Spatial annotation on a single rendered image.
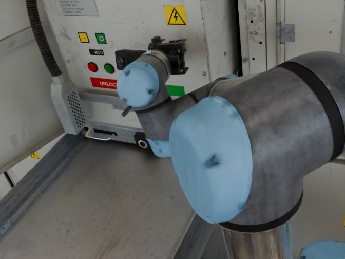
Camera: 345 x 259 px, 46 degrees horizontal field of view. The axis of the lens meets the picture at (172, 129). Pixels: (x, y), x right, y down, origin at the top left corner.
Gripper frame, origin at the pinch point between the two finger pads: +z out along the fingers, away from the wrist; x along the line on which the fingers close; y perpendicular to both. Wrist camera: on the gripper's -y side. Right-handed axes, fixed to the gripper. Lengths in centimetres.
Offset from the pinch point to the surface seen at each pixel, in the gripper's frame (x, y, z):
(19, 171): -69, -100, 62
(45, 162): -33, -44, 2
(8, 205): -39, -49, -14
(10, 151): -33, -61, 9
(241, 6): 7.5, 19.0, 10.1
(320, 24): 2.3, 38.1, 3.6
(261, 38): -1.4, 24.0, 10.7
